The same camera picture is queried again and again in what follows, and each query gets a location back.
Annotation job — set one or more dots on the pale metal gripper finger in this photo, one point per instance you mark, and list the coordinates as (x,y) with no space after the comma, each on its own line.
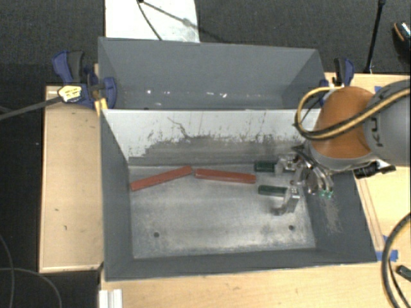
(288,164)
(291,201)

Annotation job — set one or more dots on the dark green flat block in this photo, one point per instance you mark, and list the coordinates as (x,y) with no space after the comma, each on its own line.
(265,166)
(272,190)

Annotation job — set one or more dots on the red-brown flat block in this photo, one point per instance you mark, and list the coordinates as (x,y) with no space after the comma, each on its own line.
(160,178)
(224,176)

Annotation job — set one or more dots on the grey metal bin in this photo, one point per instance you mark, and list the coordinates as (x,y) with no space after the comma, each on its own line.
(205,217)

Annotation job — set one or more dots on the pale wood board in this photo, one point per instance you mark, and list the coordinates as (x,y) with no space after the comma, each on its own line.
(72,184)

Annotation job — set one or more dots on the black cylinder on white bracket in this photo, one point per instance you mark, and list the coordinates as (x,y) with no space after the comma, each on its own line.
(369,170)

